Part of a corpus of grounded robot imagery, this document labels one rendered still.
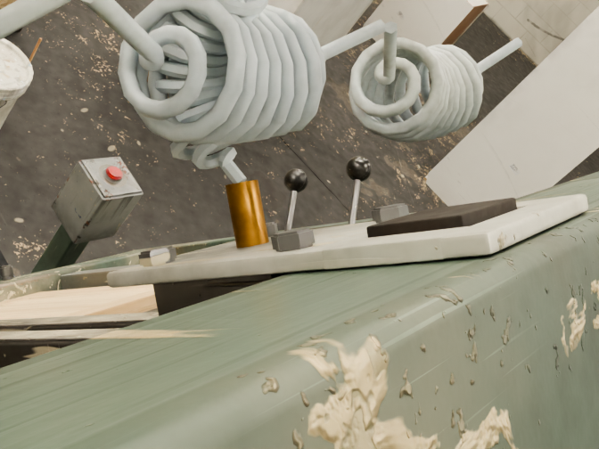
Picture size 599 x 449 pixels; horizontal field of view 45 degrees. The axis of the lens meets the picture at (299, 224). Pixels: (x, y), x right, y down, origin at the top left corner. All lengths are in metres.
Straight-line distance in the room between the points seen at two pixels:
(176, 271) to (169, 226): 2.83
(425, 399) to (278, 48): 0.20
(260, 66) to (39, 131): 2.91
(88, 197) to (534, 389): 1.54
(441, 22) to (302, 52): 5.58
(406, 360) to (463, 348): 0.03
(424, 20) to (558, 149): 1.85
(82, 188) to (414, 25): 4.54
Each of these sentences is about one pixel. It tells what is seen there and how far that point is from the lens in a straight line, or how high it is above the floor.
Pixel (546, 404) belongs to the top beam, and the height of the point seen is 1.93.
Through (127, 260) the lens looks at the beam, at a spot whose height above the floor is 0.90.
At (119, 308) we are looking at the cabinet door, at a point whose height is 1.30.
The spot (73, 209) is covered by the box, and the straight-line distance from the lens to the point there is 1.77.
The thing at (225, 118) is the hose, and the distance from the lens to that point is 0.31.
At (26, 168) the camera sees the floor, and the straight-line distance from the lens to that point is 3.03.
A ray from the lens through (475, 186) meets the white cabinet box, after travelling 4.78.
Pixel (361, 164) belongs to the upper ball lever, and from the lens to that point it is 1.06.
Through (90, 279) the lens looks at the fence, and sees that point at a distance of 1.45.
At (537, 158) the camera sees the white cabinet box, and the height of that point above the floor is 0.64.
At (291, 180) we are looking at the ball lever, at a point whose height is 1.44.
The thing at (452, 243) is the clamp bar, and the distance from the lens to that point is 0.23.
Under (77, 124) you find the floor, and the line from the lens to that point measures 3.34.
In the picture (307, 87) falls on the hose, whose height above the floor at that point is 1.89.
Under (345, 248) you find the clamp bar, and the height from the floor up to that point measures 1.90.
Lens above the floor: 2.04
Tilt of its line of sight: 34 degrees down
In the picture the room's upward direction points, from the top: 43 degrees clockwise
